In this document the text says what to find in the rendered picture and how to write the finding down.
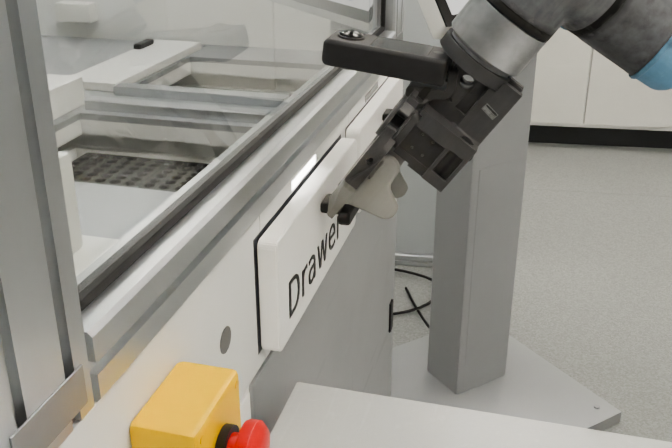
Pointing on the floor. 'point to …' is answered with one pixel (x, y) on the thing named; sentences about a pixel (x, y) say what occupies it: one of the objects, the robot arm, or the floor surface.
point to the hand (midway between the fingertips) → (336, 196)
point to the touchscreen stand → (488, 297)
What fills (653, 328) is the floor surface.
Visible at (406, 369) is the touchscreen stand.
